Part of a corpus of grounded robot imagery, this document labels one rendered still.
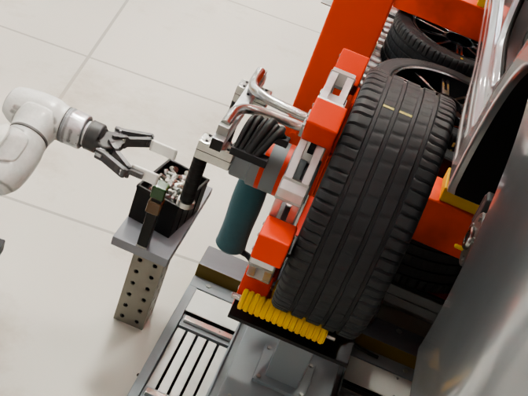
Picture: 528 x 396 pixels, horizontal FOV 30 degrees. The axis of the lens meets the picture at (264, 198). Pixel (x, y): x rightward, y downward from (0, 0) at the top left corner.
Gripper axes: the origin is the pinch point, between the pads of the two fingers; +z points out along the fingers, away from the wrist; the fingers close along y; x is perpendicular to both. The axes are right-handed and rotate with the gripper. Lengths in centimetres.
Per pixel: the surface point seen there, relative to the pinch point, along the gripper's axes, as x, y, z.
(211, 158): 8.9, 2.5, 10.9
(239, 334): -68, -35, 32
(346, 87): 29.2, -19.0, 33.5
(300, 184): 15.2, 8.3, 32.7
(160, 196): -19.2, -15.4, -0.9
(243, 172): 0.6, -10.8, 17.9
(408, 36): -35, -239, 49
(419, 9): -27, -258, 49
